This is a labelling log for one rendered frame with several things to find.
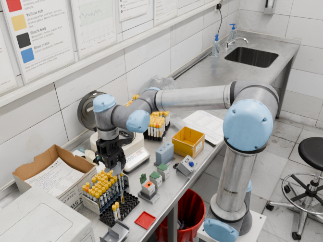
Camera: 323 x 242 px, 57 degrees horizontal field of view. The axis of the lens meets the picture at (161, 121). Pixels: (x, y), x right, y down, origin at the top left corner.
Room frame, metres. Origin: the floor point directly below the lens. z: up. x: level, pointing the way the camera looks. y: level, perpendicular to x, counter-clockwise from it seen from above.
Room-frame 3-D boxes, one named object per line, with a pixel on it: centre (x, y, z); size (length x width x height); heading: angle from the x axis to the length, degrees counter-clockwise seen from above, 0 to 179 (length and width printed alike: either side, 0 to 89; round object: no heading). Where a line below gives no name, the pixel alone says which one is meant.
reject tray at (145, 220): (0.79, 0.08, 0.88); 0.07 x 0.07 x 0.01; 55
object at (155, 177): (1.00, 0.03, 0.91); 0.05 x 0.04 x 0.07; 55
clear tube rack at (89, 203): (0.93, 0.26, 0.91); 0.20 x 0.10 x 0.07; 145
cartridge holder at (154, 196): (0.93, 0.07, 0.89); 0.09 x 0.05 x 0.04; 53
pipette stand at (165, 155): (1.16, -0.01, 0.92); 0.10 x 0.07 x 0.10; 140
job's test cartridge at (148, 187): (0.93, 0.07, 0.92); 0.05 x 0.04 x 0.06; 53
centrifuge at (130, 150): (1.23, 0.22, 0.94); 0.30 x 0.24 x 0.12; 46
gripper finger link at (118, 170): (0.84, 0.18, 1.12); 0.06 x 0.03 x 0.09; 145
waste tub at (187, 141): (1.25, -0.14, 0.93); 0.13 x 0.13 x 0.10; 54
